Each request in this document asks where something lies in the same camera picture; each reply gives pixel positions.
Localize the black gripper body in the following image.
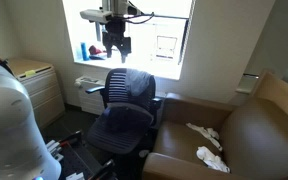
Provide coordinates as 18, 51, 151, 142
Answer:
101, 20, 132, 55

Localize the dark flat item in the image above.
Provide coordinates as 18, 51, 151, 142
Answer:
89, 53, 108, 61

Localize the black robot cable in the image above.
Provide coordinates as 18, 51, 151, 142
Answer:
123, 11, 156, 25

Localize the red cloth hat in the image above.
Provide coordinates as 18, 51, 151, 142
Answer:
88, 44, 105, 56

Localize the black perforated robot table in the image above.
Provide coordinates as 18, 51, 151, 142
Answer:
39, 130, 119, 180

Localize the long white cloth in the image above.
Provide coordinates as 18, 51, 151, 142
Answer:
185, 122, 224, 152

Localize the yellow sticky note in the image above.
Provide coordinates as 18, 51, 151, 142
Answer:
24, 68, 37, 77

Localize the light blue shirt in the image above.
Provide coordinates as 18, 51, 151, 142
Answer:
125, 68, 154, 98

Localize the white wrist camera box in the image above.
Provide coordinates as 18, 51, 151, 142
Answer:
79, 8, 114, 25

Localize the dark window frame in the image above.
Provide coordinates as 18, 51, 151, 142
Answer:
140, 13, 191, 65

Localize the light wood drawer cabinet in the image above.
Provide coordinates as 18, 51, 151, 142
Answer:
5, 57, 66, 130

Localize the blue water bottle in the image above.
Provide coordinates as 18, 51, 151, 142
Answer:
80, 41, 91, 62

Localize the crumpled white cloth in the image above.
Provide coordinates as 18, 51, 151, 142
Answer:
195, 145, 231, 174

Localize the dark slatted office chair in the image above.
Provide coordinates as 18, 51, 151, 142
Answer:
85, 67, 164, 156

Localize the white wall heater unit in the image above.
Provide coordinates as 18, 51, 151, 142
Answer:
74, 75, 107, 116

